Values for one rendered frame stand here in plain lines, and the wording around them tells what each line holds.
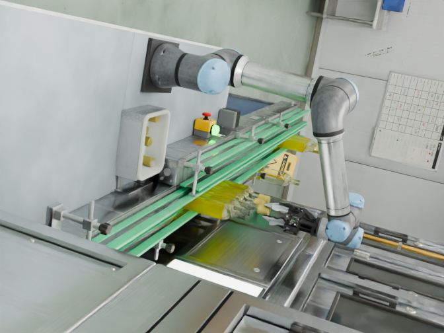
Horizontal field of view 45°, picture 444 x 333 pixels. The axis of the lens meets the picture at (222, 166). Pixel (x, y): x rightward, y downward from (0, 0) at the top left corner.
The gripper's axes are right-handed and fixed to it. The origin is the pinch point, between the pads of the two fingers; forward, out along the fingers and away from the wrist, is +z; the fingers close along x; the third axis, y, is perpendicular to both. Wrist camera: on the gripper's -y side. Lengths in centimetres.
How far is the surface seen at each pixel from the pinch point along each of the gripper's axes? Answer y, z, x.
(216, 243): 13.1, 13.2, 12.9
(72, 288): 117, 3, -19
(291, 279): 21.9, -17.7, 13.2
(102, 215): 57, 35, -5
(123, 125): 38, 43, -28
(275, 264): 16.4, -10.4, 12.3
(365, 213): -583, -5, 174
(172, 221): 26.1, 26.0, 4.0
